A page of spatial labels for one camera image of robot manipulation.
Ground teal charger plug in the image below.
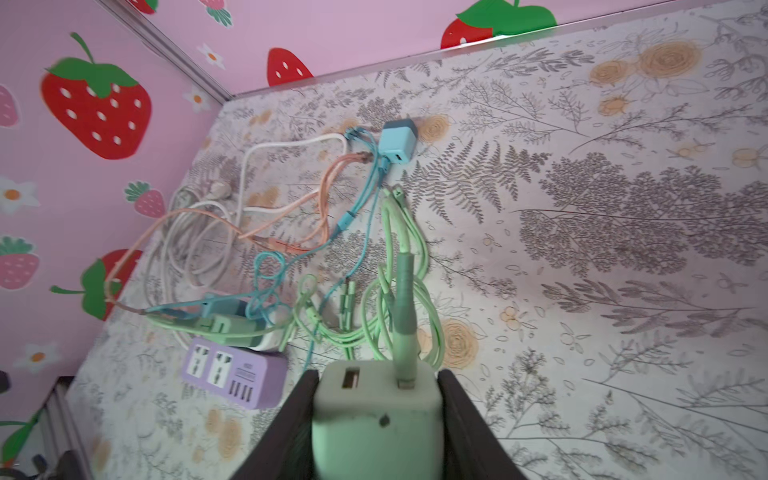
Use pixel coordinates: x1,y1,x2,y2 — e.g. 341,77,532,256
378,118,418,164

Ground light green charger plug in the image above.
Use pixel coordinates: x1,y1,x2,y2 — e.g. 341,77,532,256
311,360,444,480

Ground white blue power strip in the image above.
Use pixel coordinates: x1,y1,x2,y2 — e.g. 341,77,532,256
179,299,292,354

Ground white power strip cord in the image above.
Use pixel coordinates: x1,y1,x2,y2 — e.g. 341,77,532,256
143,133,349,301

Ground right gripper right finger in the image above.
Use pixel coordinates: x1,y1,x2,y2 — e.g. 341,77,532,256
437,370,526,480

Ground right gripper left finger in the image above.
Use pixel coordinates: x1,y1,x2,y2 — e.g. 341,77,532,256
230,370,320,480

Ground tangled charging cables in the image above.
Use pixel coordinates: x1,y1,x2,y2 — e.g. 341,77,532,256
104,125,448,385

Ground blue-grey charger plug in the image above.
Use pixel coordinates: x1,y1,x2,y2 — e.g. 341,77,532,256
200,292,247,318

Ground purple power strip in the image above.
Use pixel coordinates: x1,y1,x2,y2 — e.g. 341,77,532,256
181,338,288,410

